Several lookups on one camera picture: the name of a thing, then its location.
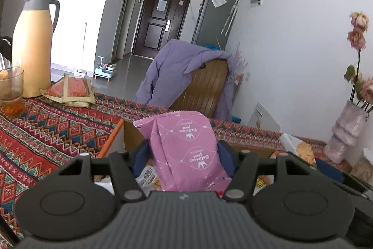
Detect white leaning board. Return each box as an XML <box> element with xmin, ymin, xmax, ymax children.
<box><xmin>248</xmin><ymin>102</ymin><xmax>282</xmax><ymax>133</ymax></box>

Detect red foil snack packet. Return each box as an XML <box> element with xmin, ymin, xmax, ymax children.
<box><xmin>256</xmin><ymin>175</ymin><xmax>276</xmax><ymax>188</ymax></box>

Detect white cracker snack packet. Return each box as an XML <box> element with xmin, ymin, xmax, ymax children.
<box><xmin>136</xmin><ymin>166</ymin><xmax>161</xmax><ymax>189</ymax></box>
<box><xmin>279</xmin><ymin>133</ymin><xmax>316</xmax><ymax>165</ymax></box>

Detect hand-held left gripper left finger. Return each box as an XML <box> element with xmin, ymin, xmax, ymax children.
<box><xmin>57</xmin><ymin>139</ymin><xmax>151</xmax><ymax>203</ymax></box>

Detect wooden chair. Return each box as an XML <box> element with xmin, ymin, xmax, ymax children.
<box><xmin>169</xmin><ymin>58</ymin><xmax>229</xmax><ymax>118</ymax></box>

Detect grey side door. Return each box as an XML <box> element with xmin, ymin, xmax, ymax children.
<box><xmin>112</xmin><ymin>0</ymin><xmax>143</xmax><ymax>60</ymax></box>

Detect purple jacket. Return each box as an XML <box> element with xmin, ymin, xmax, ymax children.
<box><xmin>134</xmin><ymin>39</ymin><xmax>236</xmax><ymax>123</ymax></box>

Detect white umbrella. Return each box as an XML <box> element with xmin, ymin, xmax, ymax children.
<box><xmin>220</xmin><ymin>0</ymin><xmax>240</xmax><ymax>36</ymax></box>

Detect red patterned sachet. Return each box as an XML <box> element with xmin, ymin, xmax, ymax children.
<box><xmin>62</xmin><ymin>74</ymin><xmax>95</xmax><ymax>105</ymax></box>
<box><xmin>40</xmin><ymin>77</ymin><xmax>69</xmax><ymax>102</ymax></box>

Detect cream thermos jug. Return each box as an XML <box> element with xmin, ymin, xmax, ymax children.
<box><xmin>12</xmin><ymin>0</ymin><xmax>60</xmax><ymax>98</ymax></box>

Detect clear glass cup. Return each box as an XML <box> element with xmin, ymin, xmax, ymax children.
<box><xmin>0</xmin><ymin>67</ymin><xmax>24</xmax><ymax>117</ymax></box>

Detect pale textured vase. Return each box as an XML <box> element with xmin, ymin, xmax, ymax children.
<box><xmin>323</xmin><ymin>100</ymin><xmax>369</xmax><ymax>164</ymax></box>

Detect small blue stool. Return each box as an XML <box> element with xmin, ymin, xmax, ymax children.
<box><xmin>94</xmin><ymin>56</ymin><xmax>117</xmax><ymax>83</ymax></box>

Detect patterned red tablecloth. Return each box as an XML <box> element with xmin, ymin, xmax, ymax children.
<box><xmin>0</xmin><ymin>96</ymin><xmax>359</xmax><ymax>241</ymax></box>

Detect dark brown door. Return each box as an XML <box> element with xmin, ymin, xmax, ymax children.
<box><xmin>132</xmin><ymin>0</ymin><xmax>193</xmax><ymax>59</ymax></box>

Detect black bag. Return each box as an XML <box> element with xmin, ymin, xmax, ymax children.
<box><xmin>0</xmin><ymin>36</ymin><xmax>14</xmax><ymax>70</ymax></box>

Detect pink snack packet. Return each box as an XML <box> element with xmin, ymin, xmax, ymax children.
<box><xmin>132</xmin><ymin>110</ymin><xmax>234</xmax><ymax>193</ymax></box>

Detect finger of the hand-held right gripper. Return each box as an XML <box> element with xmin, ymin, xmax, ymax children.
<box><xmin>315</xmin><ymin>158</ymin><xmax>369</xmax><ymax>199</ymax></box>

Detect grey refrigerator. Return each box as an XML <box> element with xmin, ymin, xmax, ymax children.
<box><xmin>191</xmin><ymin>0</ymin><xmax>239</xmax><ymax>48</ymax></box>

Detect beige patterned container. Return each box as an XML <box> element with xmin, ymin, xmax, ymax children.
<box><xmin>348</xmin><ymin>147</ymin><xmax>373</xmax><ymax>179</ymax></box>

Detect white mop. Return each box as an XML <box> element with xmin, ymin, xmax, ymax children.
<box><xmin>76</xmin><ymin>22</ymin><xmax>88</xmax><ymax>77</ymax></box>

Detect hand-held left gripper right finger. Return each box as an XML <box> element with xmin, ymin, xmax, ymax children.
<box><xmin>217</xmin><ymin>140</ymin><xmax>316</xmax><ymax>204</ymax></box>

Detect red cardboard box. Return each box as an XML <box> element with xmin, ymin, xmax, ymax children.
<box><xmin>95</xmin><ymin>119</ymin><xmax>280</xmax><ymax>197</ymax></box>

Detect dried pink flowers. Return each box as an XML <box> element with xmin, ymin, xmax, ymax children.
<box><xmin>344</xmin><ymin>11</ymin><xmax>373</xmax><ymax>114</ymax></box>

